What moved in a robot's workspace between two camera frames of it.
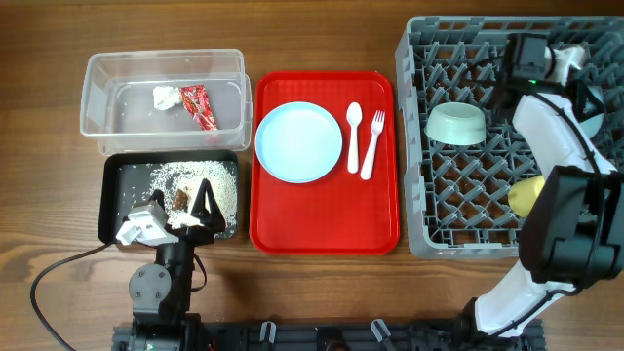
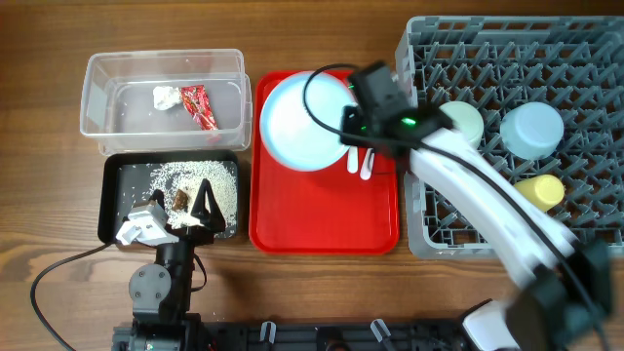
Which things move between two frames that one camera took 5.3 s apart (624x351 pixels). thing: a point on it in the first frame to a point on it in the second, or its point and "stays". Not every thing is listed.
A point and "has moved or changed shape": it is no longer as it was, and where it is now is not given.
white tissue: x=165 y=97 stays
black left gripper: x=203 y=234 stays
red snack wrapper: x=197 y=102 stays
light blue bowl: x=595 y=124 has moved or changed shape
